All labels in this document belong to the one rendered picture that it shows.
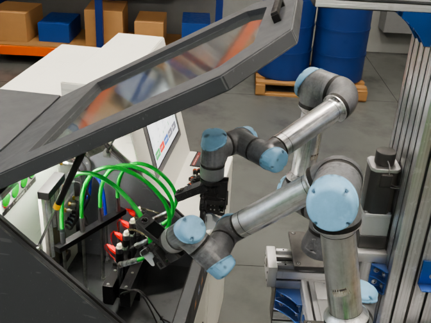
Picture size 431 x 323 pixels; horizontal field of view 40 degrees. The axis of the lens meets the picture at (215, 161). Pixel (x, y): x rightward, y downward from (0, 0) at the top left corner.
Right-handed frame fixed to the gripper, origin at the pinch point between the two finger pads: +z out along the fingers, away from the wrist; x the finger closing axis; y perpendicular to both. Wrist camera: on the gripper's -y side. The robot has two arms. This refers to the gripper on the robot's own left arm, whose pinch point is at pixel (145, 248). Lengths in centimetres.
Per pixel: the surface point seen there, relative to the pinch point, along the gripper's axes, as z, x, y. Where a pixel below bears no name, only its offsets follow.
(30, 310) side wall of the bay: 9.5, -36.1, -5.6
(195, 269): 28.3, 22.4, 17.5
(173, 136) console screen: 61, 67, -32
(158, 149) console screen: 45, 49, -29
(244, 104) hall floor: 320, 311, -52
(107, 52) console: 41, 54, -75
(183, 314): 14.8, 3.2, 25.3
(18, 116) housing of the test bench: 17, -2, -60
